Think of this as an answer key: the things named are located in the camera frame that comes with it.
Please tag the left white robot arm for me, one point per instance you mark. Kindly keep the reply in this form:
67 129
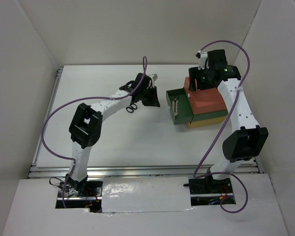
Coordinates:
85 128

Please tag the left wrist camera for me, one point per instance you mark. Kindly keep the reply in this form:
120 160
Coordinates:
153 78

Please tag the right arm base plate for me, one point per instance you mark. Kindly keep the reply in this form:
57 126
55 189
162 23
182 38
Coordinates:
202 187

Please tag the green drawer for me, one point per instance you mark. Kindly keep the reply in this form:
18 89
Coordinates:
185 113

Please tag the black handled scissors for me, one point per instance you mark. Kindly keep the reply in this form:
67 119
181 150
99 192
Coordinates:
131 108

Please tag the red top drawer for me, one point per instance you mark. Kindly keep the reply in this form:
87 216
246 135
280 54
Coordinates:
204 101

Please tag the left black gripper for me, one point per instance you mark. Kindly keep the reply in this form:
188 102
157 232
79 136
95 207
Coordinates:
154 102

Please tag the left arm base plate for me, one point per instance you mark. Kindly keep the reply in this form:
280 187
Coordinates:
91 191

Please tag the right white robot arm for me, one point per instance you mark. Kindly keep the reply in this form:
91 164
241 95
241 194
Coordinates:
247 138

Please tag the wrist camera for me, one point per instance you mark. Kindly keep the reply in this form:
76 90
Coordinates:
153 78
202 57

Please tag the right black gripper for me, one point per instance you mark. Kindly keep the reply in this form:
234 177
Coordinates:
194 73

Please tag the white foam board cover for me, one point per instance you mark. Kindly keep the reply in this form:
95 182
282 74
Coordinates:
145 194

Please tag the yellow bottom drawer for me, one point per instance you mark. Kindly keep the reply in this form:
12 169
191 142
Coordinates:
205 122

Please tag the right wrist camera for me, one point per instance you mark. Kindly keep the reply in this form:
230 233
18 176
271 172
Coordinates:
202 57

